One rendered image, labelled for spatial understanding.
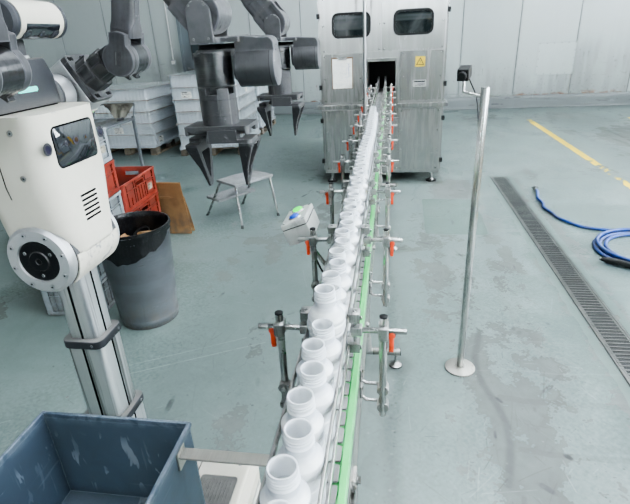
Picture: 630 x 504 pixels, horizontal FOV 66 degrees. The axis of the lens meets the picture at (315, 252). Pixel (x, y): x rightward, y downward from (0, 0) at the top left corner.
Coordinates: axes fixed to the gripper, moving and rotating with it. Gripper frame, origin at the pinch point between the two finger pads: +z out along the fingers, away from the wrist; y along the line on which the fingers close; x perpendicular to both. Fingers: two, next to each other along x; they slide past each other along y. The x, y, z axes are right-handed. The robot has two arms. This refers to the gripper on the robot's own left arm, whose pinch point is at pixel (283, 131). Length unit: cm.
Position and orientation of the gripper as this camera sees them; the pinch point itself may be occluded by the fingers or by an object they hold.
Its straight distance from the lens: 123.9
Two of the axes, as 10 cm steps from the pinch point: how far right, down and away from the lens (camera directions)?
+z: 0.4, 9.1, 4.1
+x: -1.6, 4.1, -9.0
